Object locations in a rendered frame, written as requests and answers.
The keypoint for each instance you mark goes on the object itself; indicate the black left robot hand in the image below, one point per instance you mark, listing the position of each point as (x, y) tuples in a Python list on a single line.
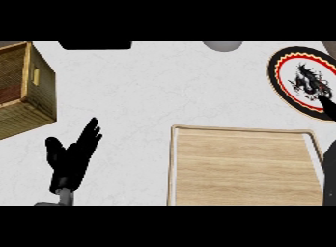
[(74, 157)]

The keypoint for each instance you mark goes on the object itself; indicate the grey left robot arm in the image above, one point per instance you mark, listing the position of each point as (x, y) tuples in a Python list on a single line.
[(64, 197)]

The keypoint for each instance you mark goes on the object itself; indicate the black red patterned plate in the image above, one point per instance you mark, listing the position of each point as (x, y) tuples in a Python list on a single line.
[(308, 82)]

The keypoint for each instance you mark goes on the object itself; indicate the pale wooden tray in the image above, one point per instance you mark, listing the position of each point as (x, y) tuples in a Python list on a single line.
[(244, 167)]

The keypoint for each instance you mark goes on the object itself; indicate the open wooden drawer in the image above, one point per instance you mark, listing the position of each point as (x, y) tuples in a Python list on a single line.
[(17, 91)]

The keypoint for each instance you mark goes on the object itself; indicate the grey rounded object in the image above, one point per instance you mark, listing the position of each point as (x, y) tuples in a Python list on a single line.
[(223, 46)]

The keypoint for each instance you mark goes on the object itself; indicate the black appliance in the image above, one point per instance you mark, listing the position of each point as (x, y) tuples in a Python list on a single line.
[(97, 45)]

